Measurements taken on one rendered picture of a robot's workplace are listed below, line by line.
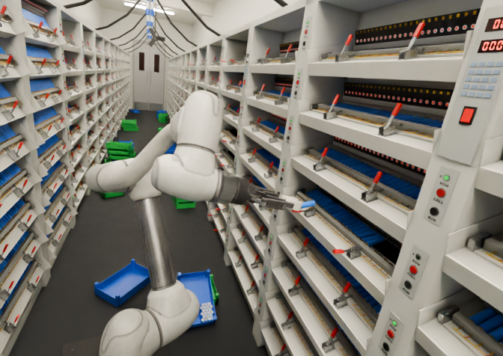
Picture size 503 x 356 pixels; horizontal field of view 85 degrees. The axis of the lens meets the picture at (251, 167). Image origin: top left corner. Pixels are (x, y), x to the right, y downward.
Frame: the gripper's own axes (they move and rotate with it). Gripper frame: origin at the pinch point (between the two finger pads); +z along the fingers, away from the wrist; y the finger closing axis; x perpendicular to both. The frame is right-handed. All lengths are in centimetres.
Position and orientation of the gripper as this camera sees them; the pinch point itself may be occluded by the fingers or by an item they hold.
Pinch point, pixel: (290, 203)
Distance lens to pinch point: 86.6
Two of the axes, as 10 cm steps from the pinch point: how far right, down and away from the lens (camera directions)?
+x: -3.5, 9.2, 1.8
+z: 8.6, 2.4, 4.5
